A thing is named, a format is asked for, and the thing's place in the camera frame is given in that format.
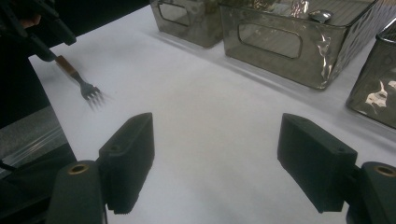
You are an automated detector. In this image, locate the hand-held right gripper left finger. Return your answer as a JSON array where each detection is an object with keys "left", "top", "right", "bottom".
[{"left": 97, "top": 112, "right": 156, "bottom": 216}]

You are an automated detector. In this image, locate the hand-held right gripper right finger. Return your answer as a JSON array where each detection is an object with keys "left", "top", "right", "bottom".
[{"left": 276, "top": 112, "right": 359, "bottom": 214}]

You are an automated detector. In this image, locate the fork with wooden handle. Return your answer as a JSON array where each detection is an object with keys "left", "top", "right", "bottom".
[{"left": 55, "top": 55, "right": 106, "bottom": 110}]

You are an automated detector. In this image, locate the clear grey plastic bin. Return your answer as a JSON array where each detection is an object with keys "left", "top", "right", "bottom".
[
  {"left": 346, "top": 19, "right": 396, "bottom": 130},
  {"left": 219, "top": 0, "right": 396, "bottom": 91},
  {"left": 149, "top": 0, "right": 224, "bottom": 49}
]

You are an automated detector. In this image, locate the silver metal spoon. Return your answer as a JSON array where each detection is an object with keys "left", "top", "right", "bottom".
[{"left": 307, "top": 8, "right": 334, "bottom": 24}]

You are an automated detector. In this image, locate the aluminium floor rail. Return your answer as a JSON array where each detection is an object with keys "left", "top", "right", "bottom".
[{"left": 0, "top": 124, "right": 69, "bottom": 171}]

